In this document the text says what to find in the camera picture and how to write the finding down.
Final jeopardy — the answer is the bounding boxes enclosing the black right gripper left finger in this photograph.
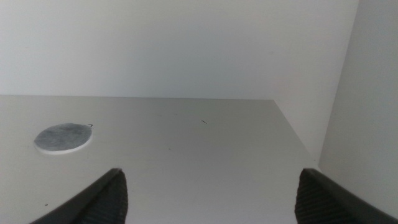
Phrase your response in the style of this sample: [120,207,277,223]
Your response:
[29,168,129,224]

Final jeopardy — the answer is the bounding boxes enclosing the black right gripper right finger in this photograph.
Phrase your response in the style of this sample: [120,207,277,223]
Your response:
[294,168,398,224]

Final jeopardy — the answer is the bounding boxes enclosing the round grey cup mat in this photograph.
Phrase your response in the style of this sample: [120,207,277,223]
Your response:
[33,123,93,156]

